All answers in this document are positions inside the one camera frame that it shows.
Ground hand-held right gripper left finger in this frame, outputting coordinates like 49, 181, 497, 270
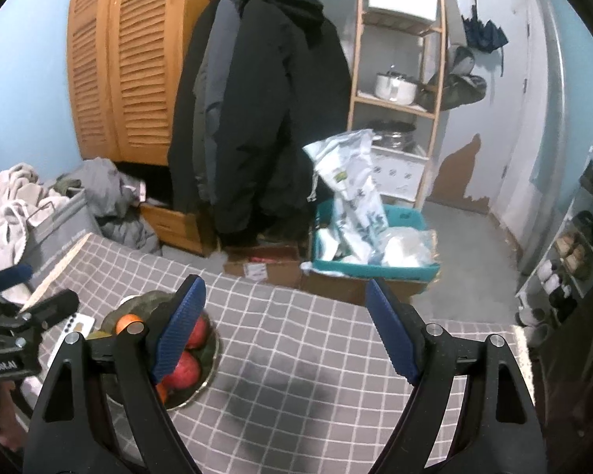
24, 274, 208, 474

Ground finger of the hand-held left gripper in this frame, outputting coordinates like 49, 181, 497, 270
0, 264, 34, 297
0, 289, 80, 346

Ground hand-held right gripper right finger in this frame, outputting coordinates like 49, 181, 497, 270
364, 279, 547, 474

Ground red apple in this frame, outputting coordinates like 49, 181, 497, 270
185, 317, 210, 350
162, 350, 201, 391

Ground green glass plate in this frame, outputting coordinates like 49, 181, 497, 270
100, 290, 221, 412

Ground small tangerine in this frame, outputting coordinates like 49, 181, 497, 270
115, 313, 144, 335

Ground person's left hand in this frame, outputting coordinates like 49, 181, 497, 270
0, 381, 28, 448

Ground white smartphone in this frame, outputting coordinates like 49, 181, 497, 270
54, 312, 96, 356

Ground grey fabric laundry basket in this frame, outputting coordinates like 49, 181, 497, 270
25, 192, 104, 287

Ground teal plastic basket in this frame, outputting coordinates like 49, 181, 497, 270
310, 200, 442, 280

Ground cardboard box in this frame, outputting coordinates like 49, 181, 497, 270
222, 244, 302, 288
299, 267, 428, 307

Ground grey checkered tablecloth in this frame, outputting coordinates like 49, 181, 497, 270
20, 233, 529, 474

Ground clear plastic bags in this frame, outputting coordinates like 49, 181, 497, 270
380, 226, 438, 267

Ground wooden drawer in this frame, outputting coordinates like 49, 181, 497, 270
139, 202, 213, 258

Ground printed white rice bag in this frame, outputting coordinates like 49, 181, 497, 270
302, 129, 390, 263

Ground white labelled box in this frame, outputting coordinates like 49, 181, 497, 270
370, 150, 428, 203

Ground steel steamer pot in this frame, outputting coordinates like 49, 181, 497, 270
368, 121, 418, 151

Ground dark brown coat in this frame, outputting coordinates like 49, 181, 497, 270
538, 276, 593, 474

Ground white shoe rack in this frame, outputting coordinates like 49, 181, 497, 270
514, 145, 593, 327

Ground wooden shelf rack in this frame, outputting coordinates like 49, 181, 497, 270
347, 0, 448, 211

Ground white door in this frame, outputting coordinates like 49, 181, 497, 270
445, 0, 532, 218

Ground wooden louvered wardrobe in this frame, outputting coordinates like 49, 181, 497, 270
66, 0, 223, 166

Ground black hanging coat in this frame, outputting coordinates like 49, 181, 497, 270
167, 0, 353, 248

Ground grey hanging jacket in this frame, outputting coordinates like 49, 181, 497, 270
192, 0, 243, 203

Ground olive backpack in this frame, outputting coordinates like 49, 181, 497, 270
417, 45, 487, 112

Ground grey pipe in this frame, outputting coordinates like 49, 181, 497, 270
516, 0, 567, 277

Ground dark blue umbrella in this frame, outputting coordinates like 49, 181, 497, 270
462, 7, 509, 77

